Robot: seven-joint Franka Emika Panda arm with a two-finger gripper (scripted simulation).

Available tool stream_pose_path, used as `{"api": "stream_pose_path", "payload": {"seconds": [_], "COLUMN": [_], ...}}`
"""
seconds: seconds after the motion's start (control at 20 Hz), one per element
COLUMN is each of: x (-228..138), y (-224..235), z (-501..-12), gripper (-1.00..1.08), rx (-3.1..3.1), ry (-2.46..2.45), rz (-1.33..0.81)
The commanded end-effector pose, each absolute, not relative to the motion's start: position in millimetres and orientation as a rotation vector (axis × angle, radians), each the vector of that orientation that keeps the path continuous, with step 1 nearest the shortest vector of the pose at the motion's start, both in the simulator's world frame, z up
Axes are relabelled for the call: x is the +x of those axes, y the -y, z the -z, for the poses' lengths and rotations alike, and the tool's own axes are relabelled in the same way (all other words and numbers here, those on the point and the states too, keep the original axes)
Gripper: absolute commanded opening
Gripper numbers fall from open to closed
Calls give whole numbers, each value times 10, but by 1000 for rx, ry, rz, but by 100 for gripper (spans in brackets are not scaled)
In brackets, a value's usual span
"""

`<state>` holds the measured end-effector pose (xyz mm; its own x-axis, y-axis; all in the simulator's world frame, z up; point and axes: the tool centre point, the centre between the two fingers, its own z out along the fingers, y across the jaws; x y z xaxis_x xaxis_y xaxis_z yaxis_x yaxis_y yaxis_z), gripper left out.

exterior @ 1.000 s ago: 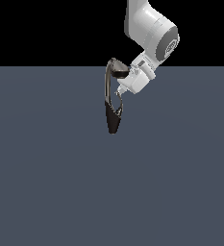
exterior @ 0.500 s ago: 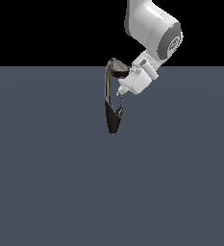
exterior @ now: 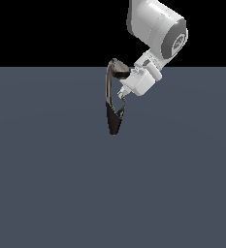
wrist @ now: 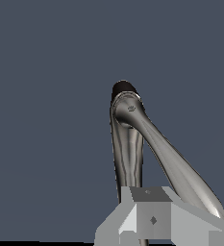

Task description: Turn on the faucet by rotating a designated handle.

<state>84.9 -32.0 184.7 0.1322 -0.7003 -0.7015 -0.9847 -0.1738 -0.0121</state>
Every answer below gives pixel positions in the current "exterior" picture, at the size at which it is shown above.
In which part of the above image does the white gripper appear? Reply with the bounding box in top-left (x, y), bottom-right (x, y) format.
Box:
top-left (116, 58), bottom-right (163, 99)

